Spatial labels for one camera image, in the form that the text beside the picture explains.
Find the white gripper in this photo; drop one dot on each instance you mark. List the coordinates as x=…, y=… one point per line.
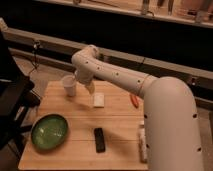
x=90, y=88

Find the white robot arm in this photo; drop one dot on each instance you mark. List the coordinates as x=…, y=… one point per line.
x=172, y=132

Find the white soap bar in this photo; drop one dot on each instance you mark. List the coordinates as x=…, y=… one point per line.
x=98, y=100

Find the wooden table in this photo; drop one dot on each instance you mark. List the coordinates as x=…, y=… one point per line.
x=118, y=119

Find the orange carrot toy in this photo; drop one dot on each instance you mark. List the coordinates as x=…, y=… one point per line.
x=134, y=101

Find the black remote control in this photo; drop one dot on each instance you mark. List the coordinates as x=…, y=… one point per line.
x=99, y=140

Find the green bowl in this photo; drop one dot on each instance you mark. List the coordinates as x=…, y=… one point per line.
x=49, y=132

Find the black chair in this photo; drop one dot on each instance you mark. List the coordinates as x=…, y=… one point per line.
x=15, y=99

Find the white plastic bottle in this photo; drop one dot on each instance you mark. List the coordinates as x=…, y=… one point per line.
x=142, y=142

